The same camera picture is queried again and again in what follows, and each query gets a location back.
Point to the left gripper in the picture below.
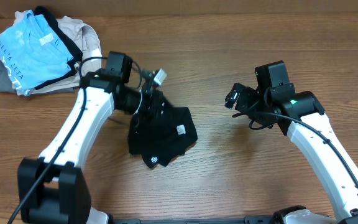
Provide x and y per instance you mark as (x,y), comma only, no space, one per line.
(151,91)

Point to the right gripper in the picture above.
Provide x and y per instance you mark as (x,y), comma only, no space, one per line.
(246,93)

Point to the black polo shirt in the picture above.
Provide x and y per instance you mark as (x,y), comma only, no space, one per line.
(160,143)

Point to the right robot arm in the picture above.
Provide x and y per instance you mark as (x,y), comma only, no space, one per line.
(302,118)

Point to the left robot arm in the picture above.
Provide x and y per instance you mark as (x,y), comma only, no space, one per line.
(52,188)

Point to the beige folded garment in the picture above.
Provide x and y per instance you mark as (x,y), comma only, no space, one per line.
(86,38)

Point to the black folded garment in pile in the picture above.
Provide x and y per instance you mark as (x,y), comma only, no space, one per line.
(71,46)

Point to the light blue folded t-shirt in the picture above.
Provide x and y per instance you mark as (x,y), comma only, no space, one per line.
(32,53)

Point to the grey folded garment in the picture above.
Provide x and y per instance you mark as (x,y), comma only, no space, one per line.
(63,86)

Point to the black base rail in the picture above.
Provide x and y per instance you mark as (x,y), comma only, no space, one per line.
(258,219)

